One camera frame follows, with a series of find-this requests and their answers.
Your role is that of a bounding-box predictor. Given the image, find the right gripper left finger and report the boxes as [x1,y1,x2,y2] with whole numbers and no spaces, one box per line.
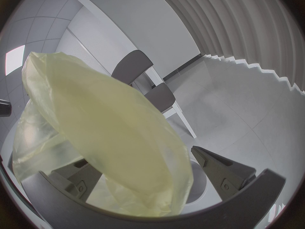
[39,157,103,202]

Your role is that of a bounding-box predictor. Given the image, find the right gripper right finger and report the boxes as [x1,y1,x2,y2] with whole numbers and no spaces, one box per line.
[191,146,257,197]

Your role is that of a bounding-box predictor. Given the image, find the yellow plastic bag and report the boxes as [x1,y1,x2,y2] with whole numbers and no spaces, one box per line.
[12,52,194,218]

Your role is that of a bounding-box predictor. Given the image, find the white trash bin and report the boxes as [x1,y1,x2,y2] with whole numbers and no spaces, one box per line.
[185,158,208,205]

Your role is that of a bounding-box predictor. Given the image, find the grey chair with white legs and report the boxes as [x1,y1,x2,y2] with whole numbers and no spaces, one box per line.
[111,50,197,139]

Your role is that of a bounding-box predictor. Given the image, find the white curtain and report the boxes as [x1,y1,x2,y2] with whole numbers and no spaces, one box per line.
[148,0,305,92]

